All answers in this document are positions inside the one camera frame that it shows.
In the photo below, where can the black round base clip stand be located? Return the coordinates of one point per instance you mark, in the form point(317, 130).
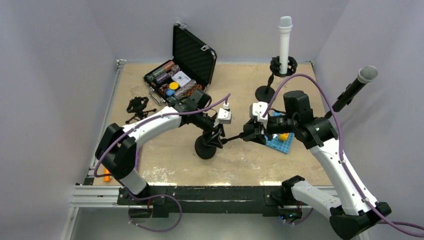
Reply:
point(207, 152)

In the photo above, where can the yellow round chip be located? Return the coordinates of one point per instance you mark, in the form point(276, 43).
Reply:
point(173, 86)

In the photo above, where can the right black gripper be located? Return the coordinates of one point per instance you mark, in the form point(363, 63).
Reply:
point(256, 136)

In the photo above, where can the orange microphone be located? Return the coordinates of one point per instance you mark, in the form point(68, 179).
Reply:
point(107, 176)

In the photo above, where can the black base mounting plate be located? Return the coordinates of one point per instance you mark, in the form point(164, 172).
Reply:
point(161, 201)

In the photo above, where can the black tripod shock mount stand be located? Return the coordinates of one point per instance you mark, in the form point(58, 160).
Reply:
point(137, 106)

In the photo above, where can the white card deck box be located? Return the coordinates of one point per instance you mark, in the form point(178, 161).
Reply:
point(181, 78)

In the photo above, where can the white microphone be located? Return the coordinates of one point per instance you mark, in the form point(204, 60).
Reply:
point(285, 27)

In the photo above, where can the blue lego baseplate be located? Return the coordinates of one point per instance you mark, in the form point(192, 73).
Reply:
point(278, 145)

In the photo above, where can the black stand at right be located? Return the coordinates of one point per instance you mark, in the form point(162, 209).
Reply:
point(329, 114)

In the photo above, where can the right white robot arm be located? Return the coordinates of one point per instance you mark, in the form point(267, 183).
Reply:
point(354, 210)

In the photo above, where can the purple glitter microphone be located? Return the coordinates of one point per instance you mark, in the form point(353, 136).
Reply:
point(137, 159)

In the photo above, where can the black microphone silver grille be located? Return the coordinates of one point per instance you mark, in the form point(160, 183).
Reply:
point(365, 75)

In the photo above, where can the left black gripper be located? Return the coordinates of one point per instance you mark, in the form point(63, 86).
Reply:
point(214, 140)

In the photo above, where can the orange lego brick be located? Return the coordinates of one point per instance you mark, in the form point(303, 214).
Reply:
point(283, 137)

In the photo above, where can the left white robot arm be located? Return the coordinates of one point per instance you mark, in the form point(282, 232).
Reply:
point(118, 146)

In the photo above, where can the black shock mount round stand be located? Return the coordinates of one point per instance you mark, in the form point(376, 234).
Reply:
point(265, 93)

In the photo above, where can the black poker chip case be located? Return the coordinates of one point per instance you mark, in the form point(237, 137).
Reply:
point(190, 55)

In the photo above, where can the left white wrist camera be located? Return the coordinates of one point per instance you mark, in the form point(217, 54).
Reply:
point(224, 114)

